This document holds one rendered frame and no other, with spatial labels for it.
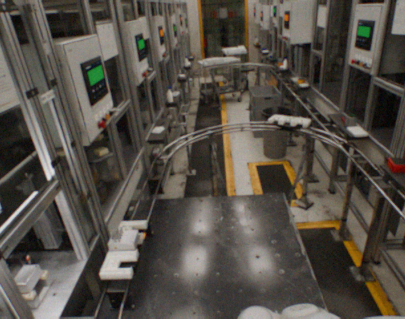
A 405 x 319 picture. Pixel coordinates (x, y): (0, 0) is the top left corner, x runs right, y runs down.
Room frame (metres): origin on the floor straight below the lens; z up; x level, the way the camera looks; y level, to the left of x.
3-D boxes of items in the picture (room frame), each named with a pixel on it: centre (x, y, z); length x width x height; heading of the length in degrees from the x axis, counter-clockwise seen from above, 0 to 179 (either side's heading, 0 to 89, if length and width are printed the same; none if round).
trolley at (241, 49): (7.62, -0.99, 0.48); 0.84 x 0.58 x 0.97; 4
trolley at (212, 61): (6.38, -0.49, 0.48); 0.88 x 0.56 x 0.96; 104
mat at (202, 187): (5.45, -0.22, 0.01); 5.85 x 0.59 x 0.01; 176
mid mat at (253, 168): (2.94, -0.80, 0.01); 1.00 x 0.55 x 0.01; 176
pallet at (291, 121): (2.61, -0.83, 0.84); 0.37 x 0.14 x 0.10; 54
